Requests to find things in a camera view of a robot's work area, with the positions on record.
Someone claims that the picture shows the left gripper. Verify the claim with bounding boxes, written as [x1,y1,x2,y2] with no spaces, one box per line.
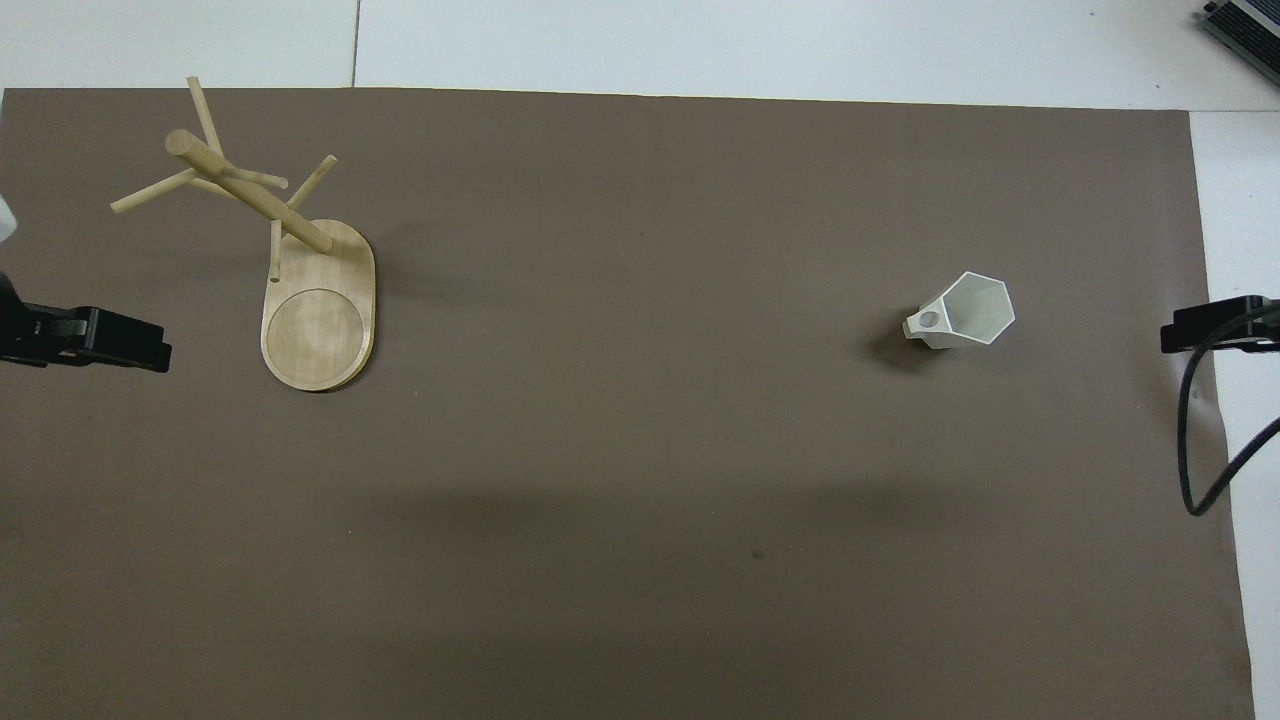
[0,272,174,374]

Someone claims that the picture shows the white hexagonal cup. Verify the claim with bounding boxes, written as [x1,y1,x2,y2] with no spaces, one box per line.
[903,270,1017,351]

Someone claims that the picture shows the wooden cup rack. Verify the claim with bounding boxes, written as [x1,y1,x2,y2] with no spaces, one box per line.
[110,76,377,393]

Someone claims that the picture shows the black cable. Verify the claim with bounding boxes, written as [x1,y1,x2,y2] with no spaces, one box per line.
[1177,300,1280,518]

